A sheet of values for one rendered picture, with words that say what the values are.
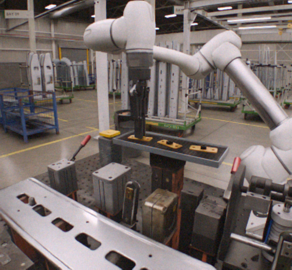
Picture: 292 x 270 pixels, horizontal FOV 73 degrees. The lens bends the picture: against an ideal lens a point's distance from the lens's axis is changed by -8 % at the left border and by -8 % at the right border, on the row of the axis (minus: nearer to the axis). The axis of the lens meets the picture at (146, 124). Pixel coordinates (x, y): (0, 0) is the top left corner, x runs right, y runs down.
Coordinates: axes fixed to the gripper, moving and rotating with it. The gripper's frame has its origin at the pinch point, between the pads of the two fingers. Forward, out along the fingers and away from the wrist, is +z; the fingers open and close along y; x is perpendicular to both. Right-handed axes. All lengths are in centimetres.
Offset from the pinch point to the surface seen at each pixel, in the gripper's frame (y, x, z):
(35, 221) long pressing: 35.2, -16.1, 20.1
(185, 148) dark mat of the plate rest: 3.5, 17.1, 4.2
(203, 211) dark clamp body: 21.6, 26.3, 12.4
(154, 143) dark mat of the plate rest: 2.6, 6.6, 4.2
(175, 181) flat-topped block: 6.1, 15.0, 14.9
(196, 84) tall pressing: -770, -109, 37
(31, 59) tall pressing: -508, -690, -65
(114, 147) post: -0.7, -11.3, 9.5
